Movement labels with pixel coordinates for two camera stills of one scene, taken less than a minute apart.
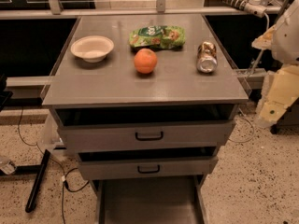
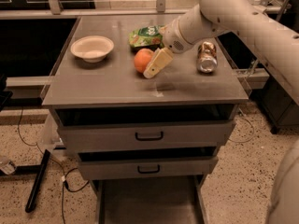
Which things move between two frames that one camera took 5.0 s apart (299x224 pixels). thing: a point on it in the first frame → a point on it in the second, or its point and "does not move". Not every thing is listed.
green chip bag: [158, 36] does not move
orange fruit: [145, 61] does not move
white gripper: [287, 39] → [172, 38]
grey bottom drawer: [154, 200] does not move
